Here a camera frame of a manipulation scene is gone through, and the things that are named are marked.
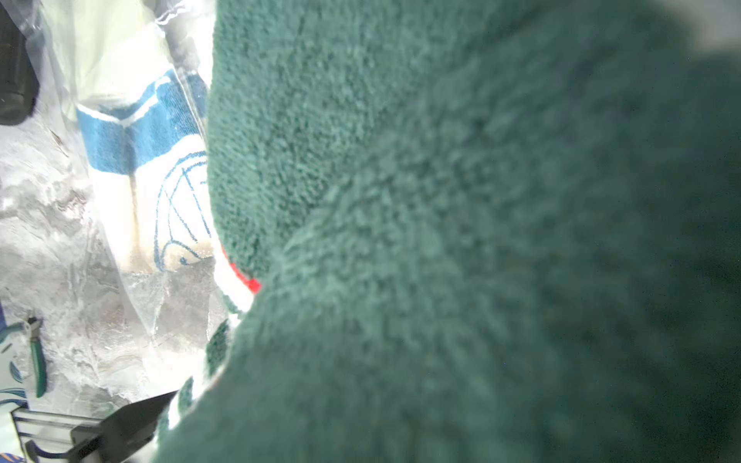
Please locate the clear plastic vacuum bag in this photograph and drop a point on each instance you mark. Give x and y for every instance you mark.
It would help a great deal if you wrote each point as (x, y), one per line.
(109, 338)

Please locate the green striped towel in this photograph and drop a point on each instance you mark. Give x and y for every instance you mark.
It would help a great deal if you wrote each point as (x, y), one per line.
(472, 231)

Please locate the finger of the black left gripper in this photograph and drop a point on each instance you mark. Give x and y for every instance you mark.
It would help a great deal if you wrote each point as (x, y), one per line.
(120, 435)

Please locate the black plastic tool case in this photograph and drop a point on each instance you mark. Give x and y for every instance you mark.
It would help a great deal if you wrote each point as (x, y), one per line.
(19, 83)

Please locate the cream and teal towel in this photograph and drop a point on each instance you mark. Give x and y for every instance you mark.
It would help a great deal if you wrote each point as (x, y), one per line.
(148, 168)

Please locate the green handled pliers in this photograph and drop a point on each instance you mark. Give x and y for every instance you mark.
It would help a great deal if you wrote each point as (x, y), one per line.
(31, 328)

